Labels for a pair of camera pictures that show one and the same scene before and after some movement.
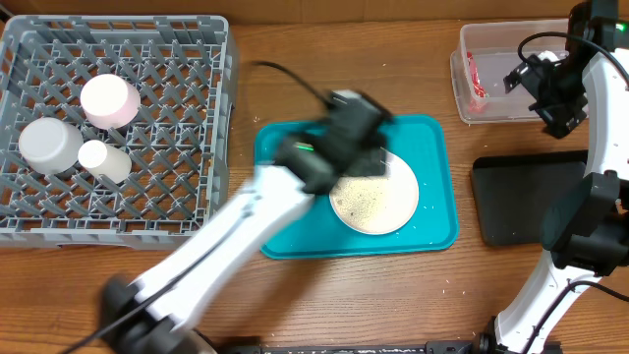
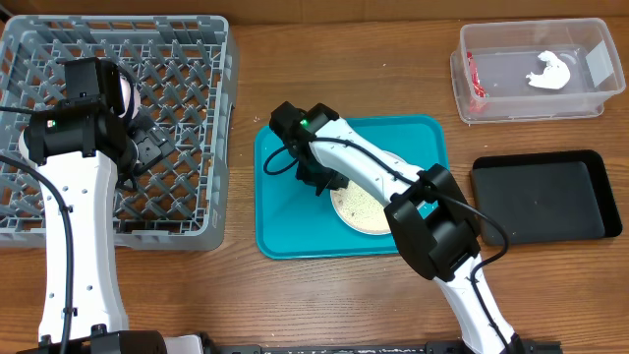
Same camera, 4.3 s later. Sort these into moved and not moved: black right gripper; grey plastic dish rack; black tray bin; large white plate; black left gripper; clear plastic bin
Moved: black left gripper; black right gripper
Not moved: grey plastic dish rack; large white plate; black tray bin; clear plastic bin
